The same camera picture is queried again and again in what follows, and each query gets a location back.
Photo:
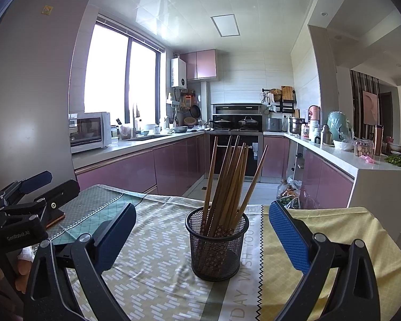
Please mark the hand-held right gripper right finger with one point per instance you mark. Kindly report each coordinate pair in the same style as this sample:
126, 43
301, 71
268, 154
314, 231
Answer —
290, 237

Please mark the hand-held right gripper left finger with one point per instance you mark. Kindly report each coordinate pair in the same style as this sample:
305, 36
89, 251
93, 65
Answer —
117, 237

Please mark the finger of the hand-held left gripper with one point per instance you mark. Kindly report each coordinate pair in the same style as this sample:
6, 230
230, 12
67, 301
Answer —
63, 192
36, 179

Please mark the black mesh utensil holder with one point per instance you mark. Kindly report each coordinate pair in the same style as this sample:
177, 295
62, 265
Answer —
217, 254

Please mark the bunch of wooden chopsticks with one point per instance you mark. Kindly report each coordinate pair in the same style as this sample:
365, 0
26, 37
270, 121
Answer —
229, 180

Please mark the person's left hand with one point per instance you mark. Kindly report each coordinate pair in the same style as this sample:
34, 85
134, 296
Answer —
21, 272

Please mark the white tissue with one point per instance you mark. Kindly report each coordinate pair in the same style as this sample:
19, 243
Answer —
27, 252

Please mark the black smartphone orange case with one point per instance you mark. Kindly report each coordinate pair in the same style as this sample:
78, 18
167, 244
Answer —
57, 219

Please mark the green beige patterned tablecloth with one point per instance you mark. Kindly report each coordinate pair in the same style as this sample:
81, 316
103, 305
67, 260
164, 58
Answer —
153, 240

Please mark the plastic bags of vegetables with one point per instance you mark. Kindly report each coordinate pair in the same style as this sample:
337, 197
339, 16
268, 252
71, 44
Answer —
294, 194

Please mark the clear plastic bottle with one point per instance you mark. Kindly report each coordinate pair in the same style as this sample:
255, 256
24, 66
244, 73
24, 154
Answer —
282, 191

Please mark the yellow cloth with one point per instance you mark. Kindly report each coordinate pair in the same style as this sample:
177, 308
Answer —
337, 220

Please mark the white microwave oven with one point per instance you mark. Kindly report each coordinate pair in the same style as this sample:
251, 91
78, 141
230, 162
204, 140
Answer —
88, 133

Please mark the pink sink cabinet run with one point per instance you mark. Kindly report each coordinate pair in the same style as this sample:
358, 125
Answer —
127, 174

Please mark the pink peninsula cabinet run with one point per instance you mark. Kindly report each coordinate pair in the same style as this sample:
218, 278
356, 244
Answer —
324, 180

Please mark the grey refrigerator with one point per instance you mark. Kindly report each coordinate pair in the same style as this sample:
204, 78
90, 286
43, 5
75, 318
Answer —
33, 90

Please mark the steel sink faucet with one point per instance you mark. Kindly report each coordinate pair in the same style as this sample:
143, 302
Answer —
134, 122

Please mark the white bowl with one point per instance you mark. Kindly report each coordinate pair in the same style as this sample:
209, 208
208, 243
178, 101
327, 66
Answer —
343, 145

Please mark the steel thermos flask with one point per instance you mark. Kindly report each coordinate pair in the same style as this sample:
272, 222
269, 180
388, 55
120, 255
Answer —
325, 134

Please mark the small pink object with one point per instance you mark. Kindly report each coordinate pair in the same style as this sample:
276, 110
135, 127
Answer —
367, 159

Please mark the steel stockpot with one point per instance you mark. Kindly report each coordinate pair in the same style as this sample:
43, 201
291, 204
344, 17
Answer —
296, 125

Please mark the clear food container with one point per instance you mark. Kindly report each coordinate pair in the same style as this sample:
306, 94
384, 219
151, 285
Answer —
363, 147

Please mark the teal appliance under plastic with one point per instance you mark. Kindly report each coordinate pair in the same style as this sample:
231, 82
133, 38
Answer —
339, 123

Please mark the black pot glass lid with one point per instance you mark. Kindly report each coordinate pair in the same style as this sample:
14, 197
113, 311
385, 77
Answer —
222, 121
248, 121

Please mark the steel bowl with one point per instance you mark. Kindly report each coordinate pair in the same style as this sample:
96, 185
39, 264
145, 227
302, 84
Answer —
180, 129

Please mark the kitchen window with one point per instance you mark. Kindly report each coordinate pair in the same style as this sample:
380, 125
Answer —
107, 73

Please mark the pink kettle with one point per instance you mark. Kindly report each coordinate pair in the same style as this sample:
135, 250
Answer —
313, 113

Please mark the green leafy vegetables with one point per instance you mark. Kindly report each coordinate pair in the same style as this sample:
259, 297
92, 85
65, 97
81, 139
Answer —
397, 161

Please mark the brown tumbler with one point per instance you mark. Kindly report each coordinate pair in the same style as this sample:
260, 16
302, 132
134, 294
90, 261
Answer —
378, 138

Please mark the woven basket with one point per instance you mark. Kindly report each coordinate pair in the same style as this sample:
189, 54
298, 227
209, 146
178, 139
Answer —
190, 121

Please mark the black integrated stove oven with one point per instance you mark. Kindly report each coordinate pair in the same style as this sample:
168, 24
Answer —
237, 108

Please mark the wooden cutting board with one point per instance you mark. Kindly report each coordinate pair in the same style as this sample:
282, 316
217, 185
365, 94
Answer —
287, 92

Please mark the black frying pan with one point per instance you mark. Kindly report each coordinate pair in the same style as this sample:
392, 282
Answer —
195, 110

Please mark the white gas water heater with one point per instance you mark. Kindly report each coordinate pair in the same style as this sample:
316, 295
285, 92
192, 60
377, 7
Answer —
178, 73

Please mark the ceiling light panel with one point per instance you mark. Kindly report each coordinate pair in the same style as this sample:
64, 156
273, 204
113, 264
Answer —
225, 25

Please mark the black wall rack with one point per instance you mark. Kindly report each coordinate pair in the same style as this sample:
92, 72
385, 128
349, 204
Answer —
287, 107

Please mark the dark striped wall panel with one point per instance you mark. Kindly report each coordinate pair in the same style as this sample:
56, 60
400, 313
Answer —
356, 107

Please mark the framed wall picture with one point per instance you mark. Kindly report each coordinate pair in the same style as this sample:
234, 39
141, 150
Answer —
371, 107

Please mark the pink wall cabinet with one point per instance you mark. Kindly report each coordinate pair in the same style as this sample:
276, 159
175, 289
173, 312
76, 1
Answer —
200, 65

